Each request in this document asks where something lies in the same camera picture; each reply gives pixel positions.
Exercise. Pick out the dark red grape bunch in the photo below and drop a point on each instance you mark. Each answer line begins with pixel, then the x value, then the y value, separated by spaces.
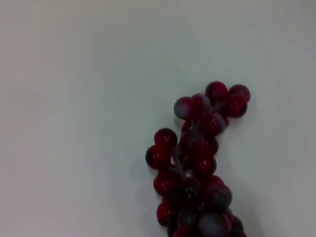
pixel 205 163

